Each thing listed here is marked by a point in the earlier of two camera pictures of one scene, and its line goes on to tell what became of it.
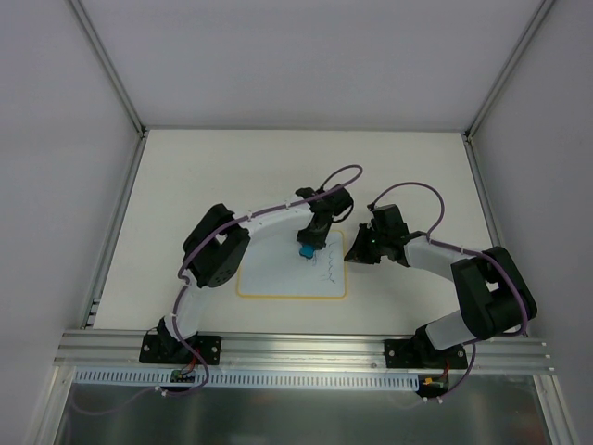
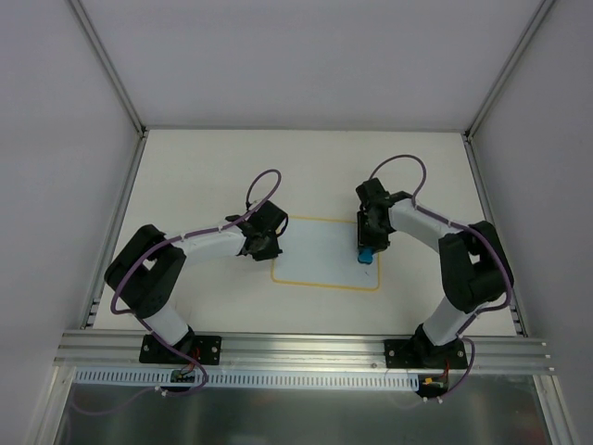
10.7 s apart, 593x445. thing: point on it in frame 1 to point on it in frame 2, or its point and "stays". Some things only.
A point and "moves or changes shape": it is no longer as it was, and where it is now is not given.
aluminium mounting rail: x=116 y=350 stays
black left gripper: x=312 y=235 to x=265 y=247
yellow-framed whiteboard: x=273 y=267 moves or changes shape
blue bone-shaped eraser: x=307 y=250 moves or changes shape
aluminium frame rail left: x=132 y=112 stays
